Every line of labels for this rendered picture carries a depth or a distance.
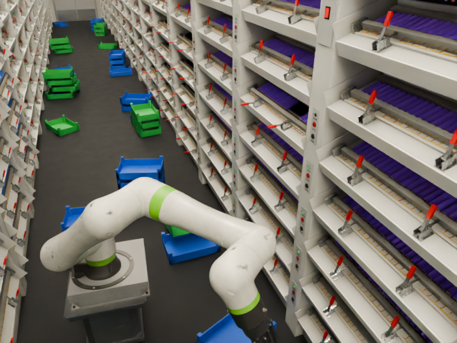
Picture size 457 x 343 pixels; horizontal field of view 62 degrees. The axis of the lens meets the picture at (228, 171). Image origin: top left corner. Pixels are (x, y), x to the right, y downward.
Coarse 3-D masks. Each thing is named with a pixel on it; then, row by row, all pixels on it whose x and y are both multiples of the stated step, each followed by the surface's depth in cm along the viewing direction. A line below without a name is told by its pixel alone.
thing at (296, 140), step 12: (252, 84) 183; (240, 96) 184; (252, 96) 180; (252, 108) 172; (264, 108) 168; (264, 120) 165; (276, 120) 157; (276, 132) 156; (288, 132) 147; (300, 132) 144; (300, 144) 139
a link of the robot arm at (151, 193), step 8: (128, 184) 122; (136, 184) 121; (144, 184) 121; (152, 184) 121; (160, 184) 121; (136, 192) 118; (144, 192) 119; (152, 192) 118; (160, 192) 118; (168, 192) 118; (144, 200) 118; (152, 200) 117; (160, 200) 116; (144, 208) 119; (152, 208) 117; (160, 208) 116; (152, 216) 119
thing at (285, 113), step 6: (252, 90) 180; (258, 96) 174; (264, 96) 171; (270, 102) 165; (276, 108) 159; (282, 108) 158; (282, 114) 156; (288, 114) 152; (294, 120) 147; (300, 126) 144; (306, 126) 142
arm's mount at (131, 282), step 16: (128, 256) 168; (144, 256) 168; (128, 272) 158; (144, 272) 159; (80, 288) 151; (96, 288) 150; (112, 288) 151; (128, 288) 153; (144, 288) 156; (80, 304) 151; (96, 304) 153
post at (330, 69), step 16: (352, 0) 104; (368, 0) 106; (336, 16) 106; (320, 48) 115; (336, 48) 109; (320, 64) 117; (336, 64) 112; (352, 64) 114; (320, 80) 118; (336, 80) 115; (320, 96) 120; (320, 112) 121; (320, 128) 123; (336, 128) 124; (320, 144) 125; (304, 160) 136; (304, 176) 139; (320, 176) 131; (304, 192) 141; (320, 192) 135; (304, 240) 148; (304, 256) 150; (304, 272) 153; (288, 304) 173; (304, 304) 164; (288, 320) 177
